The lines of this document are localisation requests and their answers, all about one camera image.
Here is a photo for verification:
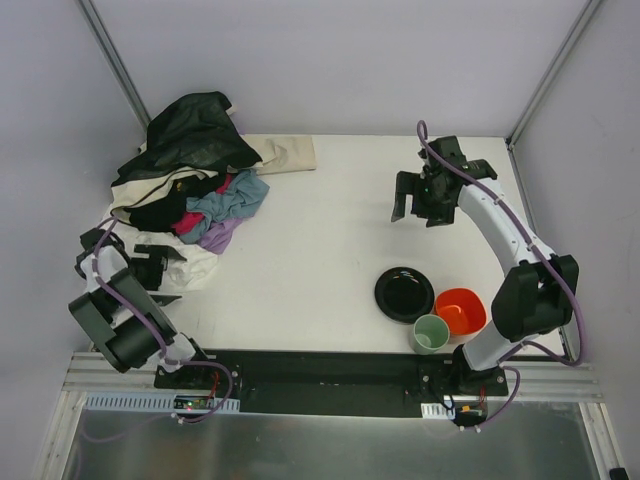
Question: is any beige folded cloth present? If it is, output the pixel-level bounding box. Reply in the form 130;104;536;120
242;135;317;175

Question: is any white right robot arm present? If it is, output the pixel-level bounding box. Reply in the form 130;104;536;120
391;122;583;373

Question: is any lilac cloth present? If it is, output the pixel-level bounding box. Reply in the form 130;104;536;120
197;218;244;255

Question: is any aluminium frame post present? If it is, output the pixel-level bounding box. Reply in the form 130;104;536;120
505;0;606;151
76;0;151;129

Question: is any cream black tote bag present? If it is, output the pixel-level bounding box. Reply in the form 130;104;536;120
109;168;227;232

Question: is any orange bowl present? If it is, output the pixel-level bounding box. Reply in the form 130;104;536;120
434;288;487;336

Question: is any left aluminium frame post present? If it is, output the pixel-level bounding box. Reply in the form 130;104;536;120
76;0;151;129

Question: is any aluminium front rail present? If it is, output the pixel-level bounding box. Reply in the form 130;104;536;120
63;352;604;403

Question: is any blue-grey cloth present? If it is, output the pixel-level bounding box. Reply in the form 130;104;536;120
179;170;270;244

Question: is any right aluminium frame post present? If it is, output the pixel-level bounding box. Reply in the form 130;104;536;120
505;0;606;151

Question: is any black mesh cloth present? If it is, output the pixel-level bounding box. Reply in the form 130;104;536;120
112;91;261;186

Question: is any pale green cup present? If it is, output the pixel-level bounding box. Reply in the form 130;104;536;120
409;314;450;355

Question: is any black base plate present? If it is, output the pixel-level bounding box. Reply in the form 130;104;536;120
154;350;508;418

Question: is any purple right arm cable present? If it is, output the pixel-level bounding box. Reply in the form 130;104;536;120
416;119;585;367

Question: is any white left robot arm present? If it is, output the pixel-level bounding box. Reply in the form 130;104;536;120
68;224;206;373

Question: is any magenta cloth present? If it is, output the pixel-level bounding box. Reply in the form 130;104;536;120
171;174;233;236

